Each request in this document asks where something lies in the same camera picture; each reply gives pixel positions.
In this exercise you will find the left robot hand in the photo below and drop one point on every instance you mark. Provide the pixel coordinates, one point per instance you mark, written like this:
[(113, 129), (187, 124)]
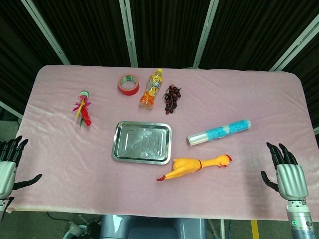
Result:
[(7, 176)]

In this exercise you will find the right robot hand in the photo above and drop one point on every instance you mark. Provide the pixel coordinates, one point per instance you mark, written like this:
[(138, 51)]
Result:
[(291, 180)]

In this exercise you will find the yellow rubber chicken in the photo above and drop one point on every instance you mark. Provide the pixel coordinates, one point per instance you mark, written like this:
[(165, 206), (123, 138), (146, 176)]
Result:
[(184, 165)]

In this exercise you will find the pink tablecloth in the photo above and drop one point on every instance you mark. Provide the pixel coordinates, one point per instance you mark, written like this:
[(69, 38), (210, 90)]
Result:
[(74, 161)]

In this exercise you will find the cling film roll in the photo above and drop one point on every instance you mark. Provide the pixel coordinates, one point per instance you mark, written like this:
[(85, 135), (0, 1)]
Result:
[(216, 133)]

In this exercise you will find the colourful feather shuttlecock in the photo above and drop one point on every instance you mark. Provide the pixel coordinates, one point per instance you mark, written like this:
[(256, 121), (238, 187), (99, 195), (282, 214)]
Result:
[(84, 113)]

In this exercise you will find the black pleated partition panel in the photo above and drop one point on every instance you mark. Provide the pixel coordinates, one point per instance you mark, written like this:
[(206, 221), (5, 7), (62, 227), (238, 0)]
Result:
[(15, 49), (169, 32), (254, 30), (84, 32)]

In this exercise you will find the silver metal tray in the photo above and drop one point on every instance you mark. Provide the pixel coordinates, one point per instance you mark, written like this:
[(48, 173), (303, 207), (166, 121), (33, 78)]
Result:
[(142, 143)]

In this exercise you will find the purple grape bunch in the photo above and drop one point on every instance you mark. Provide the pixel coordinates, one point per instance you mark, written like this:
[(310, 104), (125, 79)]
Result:
[(172, 98)]

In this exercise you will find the grey-blue robot torso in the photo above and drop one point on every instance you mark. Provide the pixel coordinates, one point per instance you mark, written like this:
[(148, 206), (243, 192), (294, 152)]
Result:
[(152, 227)]

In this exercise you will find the red tape roll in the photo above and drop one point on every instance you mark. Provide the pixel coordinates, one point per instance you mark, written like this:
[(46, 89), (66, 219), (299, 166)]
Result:
[(128, 90)]

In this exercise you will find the orange juice bottle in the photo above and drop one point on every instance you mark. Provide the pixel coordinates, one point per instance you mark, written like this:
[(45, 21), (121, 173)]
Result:
[(149, 94)]

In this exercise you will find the white partition post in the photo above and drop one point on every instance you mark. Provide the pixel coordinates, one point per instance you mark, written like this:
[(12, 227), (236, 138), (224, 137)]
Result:
[(129, 35), (296, 44), (11, 109), (204, 35), (47, 35)]

